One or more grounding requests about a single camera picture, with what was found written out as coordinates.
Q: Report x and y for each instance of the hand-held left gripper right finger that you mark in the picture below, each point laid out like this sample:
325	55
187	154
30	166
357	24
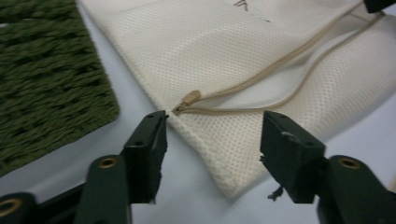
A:
292	155

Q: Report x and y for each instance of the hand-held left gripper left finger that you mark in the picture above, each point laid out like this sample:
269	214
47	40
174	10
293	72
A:
146	155

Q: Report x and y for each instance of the cream mesh laundry bag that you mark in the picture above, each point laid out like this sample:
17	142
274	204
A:
202	46

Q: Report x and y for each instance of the green woven basket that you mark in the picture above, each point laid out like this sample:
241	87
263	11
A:
46	77

